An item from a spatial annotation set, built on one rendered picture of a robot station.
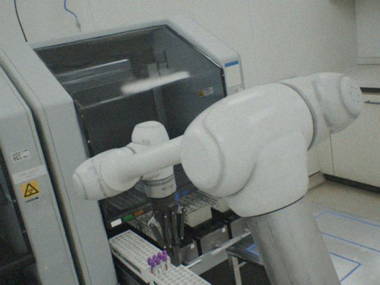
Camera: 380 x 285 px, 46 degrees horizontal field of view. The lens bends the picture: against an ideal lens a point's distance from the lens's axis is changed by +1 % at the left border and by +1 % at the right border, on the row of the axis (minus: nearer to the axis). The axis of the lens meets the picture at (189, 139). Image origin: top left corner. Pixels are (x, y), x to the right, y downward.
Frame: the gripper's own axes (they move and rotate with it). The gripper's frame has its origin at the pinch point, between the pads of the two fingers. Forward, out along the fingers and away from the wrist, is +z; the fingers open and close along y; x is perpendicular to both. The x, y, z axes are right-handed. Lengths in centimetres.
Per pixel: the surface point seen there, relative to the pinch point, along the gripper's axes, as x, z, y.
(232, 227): 23.2, 17.0, 39.9
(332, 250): -20, 13, 46
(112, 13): 144, -71, 66
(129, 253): 27.3, 9.1, -3.2
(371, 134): 88, 47, 229
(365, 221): -18, 13, 68
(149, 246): 25.4, 9.3, 3.9
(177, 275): 2.4, 8.7, 0.9
